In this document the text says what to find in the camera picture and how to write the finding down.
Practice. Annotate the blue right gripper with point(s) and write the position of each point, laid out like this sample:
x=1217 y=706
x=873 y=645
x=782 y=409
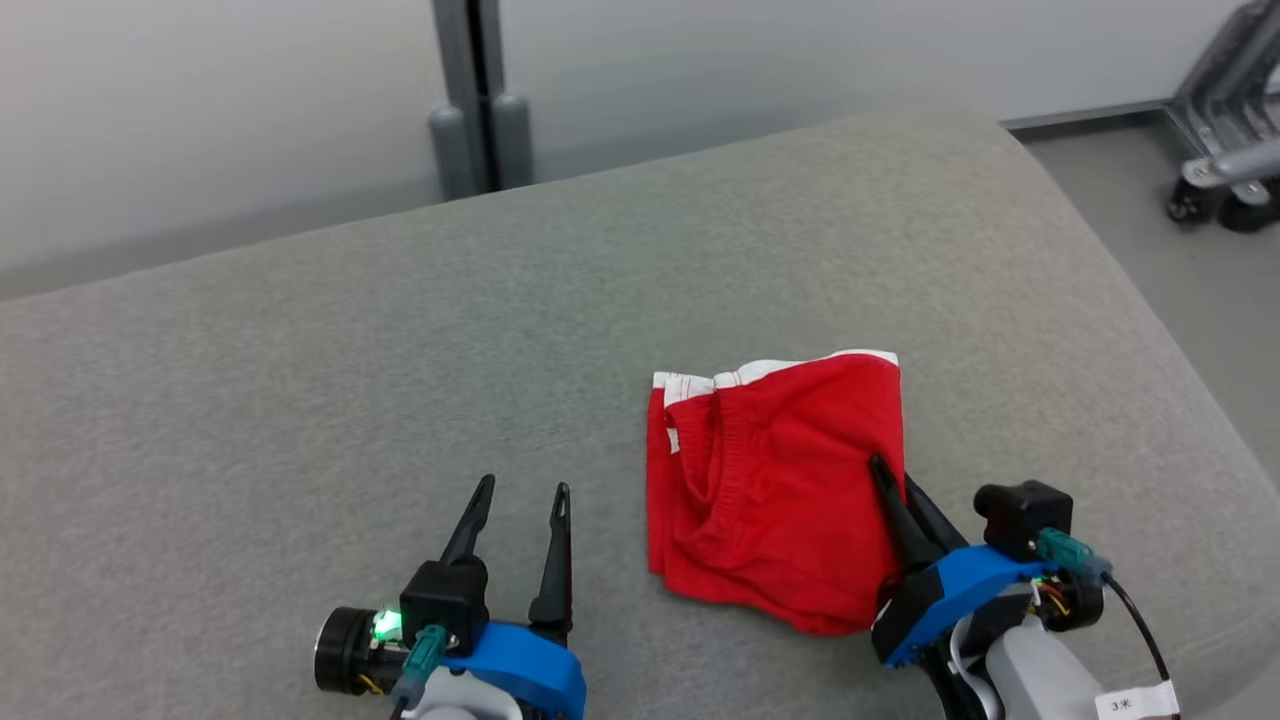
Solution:
x=950 y=585

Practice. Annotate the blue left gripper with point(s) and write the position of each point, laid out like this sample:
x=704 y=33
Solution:
x=530 y=665

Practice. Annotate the red garment with white trim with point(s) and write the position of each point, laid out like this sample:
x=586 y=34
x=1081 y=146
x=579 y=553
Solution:
x=780 y=500

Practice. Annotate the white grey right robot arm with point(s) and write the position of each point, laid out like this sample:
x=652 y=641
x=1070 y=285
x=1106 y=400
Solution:
x=1040 y=670

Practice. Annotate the black cylindrical right gripper motor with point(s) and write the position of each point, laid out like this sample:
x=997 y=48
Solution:
x=1085 y=605

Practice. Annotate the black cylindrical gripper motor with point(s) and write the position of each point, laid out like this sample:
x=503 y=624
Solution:
x=1085 y=605
x=345 y=650

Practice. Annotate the black cylindrical left gripper motor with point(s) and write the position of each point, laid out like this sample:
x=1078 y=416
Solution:
x=345 y=650

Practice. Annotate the black caster wheel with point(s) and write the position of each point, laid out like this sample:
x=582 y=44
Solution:
x=1248 y=212
x=1190 y=203

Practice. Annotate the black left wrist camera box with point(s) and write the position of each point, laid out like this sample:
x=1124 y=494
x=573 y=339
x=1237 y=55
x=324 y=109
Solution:
x=445 y=600

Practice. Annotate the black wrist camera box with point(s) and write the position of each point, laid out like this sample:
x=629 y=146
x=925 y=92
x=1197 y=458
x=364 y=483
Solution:
x=445 y=600
x=1020 y=515

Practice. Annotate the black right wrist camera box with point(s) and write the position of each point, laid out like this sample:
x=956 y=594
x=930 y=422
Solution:
x=1020 y=515

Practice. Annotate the grey metal door post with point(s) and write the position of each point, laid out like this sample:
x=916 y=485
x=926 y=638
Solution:
x=460 y=50

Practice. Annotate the grey metal cart frame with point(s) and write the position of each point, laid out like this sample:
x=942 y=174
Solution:
x=1230 y=80

